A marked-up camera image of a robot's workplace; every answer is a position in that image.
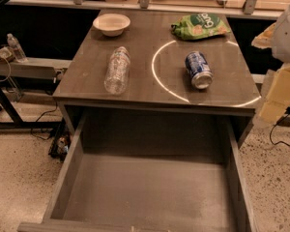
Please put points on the open grey top drawer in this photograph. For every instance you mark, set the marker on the open grey top drawer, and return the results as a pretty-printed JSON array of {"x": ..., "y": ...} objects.
[{"x": 134, "y": 171}]

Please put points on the grey metal side bench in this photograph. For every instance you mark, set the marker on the grey metal side bench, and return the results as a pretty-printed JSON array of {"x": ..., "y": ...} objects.
[{"x": 39, "y": 68}]

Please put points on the blue soda can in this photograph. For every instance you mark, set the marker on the blue soda can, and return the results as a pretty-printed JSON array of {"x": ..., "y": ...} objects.
[{"x": 199, "y": 71}]

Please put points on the white paper bowl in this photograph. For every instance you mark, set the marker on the white paper bowl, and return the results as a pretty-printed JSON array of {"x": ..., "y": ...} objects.
[{"x": 112, "y": 25}]

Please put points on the grey wooden drawer cabinet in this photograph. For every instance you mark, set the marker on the grey wooden drawer cabinet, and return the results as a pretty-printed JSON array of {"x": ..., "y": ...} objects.
[{"x": 158, "y": 76}]

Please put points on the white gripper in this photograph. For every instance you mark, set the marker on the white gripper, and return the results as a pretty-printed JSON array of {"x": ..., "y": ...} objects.
[{"x": 287, "y": 36}]

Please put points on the small water bottle on bench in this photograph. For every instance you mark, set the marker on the small water bottle on bench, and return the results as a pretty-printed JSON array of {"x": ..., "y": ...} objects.
[{"x": 16, "y": 48}]

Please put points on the green rice chip bag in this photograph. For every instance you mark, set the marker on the green rice chip bag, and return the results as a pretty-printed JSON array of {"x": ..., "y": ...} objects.
[{"x": 194, "y": 27}]

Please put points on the clear plastic water bottle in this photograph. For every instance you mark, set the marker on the clear plastic water bottle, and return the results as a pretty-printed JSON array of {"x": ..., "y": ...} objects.
[{"x": 117, "y": 74}]

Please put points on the white device on bench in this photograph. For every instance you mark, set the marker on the white device on bench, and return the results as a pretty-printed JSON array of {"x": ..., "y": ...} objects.
[{"x": 6, "y": 53}]

